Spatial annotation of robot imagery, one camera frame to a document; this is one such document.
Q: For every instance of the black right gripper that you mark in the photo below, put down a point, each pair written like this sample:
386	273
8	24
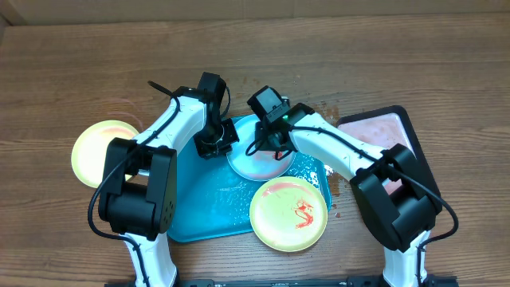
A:
264	143

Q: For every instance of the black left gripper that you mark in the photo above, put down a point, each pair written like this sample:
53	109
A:
232	136

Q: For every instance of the light blue plate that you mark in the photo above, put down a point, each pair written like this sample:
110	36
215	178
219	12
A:
262	165

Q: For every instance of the yellow plate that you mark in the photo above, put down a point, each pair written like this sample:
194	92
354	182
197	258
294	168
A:
89	151
288	214

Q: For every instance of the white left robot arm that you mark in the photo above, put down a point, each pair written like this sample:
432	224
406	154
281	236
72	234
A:
135	201

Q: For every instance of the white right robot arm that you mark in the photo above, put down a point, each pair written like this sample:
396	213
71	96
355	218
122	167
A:
393	187

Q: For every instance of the blue plastic tray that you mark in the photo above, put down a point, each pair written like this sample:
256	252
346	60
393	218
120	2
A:
213	200

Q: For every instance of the black tray with red water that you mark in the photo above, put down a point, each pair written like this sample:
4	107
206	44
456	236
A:
383	127

